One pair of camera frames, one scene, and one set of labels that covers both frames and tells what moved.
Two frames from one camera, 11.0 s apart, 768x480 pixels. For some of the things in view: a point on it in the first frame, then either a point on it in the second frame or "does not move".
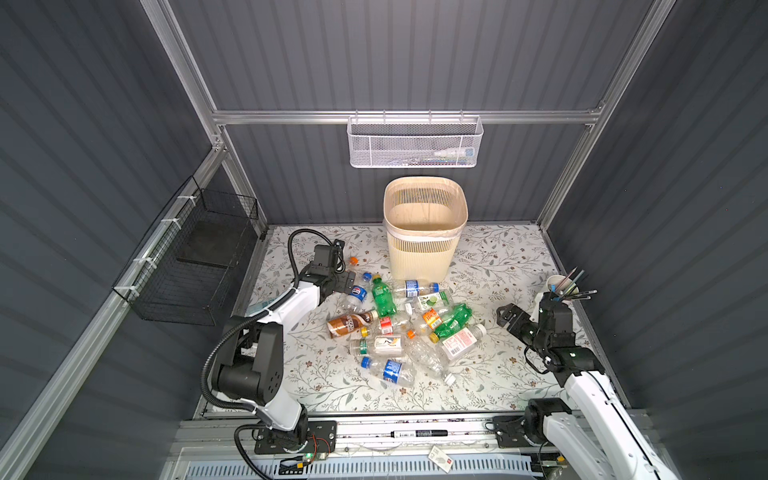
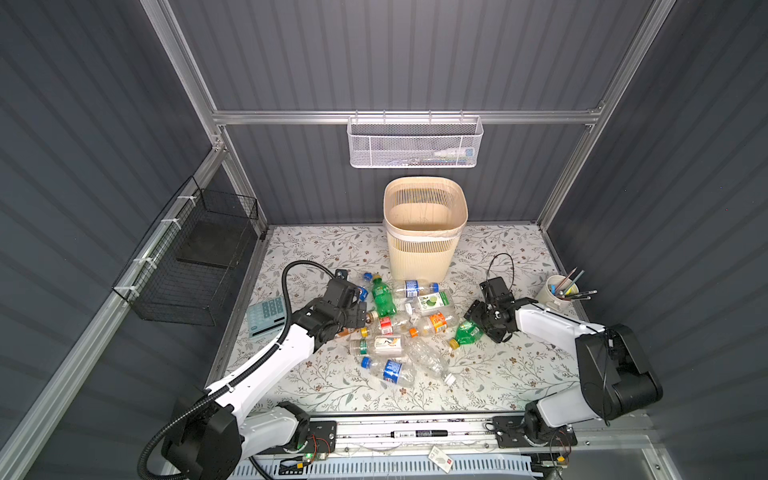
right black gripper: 521,319 to 474,313
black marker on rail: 419,433 does not move
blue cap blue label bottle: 391,371 does not move
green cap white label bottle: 383,346 does not move
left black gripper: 344,281 to 355,318
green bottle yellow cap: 461,316 to 466,333
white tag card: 440,459 does not move
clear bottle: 428,356 does not move
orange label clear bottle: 431,320 does not move
